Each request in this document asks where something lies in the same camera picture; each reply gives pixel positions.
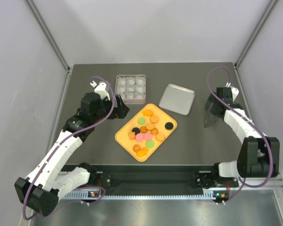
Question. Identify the pink sandwich cookie right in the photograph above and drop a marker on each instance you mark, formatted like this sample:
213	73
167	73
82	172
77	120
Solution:
147	136

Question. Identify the chocolate chip cookie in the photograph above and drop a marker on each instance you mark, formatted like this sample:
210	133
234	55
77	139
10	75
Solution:
143	129

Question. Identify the pink cookie tin box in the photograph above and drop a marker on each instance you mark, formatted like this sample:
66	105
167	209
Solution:
131	88

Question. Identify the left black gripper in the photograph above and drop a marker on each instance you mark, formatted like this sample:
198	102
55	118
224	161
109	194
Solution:
120	112

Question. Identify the fish shaped cookie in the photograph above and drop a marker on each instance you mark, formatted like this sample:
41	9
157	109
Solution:
142	152
148	113

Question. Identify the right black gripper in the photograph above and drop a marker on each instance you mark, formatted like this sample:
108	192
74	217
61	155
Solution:
211	100

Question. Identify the round biscuit cookie top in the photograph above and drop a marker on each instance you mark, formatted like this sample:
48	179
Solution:
154	119

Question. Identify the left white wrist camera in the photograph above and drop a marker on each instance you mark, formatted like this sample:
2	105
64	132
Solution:
100	88

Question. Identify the pink sandwich cookie left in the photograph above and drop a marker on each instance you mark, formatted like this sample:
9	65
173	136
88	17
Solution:
139	137

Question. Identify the fish shaped cookie top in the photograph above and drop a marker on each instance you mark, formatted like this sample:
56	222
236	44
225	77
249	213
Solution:
148	113

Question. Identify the green sandwich cookie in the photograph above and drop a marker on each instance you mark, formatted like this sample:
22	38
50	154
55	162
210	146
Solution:
149	144
141	121

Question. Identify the pink sandwich cookie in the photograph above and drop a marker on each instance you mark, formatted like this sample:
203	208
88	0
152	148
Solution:
139	137
147	136

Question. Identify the yellow plastic tray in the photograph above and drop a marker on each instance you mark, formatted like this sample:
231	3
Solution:
122	135

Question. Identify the green sandwich cookie bottom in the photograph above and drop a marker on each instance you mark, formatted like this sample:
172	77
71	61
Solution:
149	144

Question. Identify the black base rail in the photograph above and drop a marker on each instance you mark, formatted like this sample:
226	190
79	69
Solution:
157	180

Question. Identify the swirl cookie bottom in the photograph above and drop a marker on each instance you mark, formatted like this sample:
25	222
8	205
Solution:
136	148

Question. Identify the silver tin lid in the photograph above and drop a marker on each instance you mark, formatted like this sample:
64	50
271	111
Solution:
177	99

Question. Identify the black sandwich cookie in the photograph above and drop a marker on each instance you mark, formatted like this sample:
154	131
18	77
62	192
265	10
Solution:
169	126
136	130

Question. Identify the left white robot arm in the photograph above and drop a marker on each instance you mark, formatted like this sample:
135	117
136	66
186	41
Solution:
41	190

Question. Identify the round biscuit cookie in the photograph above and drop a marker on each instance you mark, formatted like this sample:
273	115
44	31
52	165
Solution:
160	137
154	119
150	126

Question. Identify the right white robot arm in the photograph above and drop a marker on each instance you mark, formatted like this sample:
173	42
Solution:
259	154

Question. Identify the fish shaped cookie bottom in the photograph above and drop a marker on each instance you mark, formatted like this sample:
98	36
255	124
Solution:
142	152

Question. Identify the green sandwich cookie top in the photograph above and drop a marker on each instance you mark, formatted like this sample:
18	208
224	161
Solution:
141	121

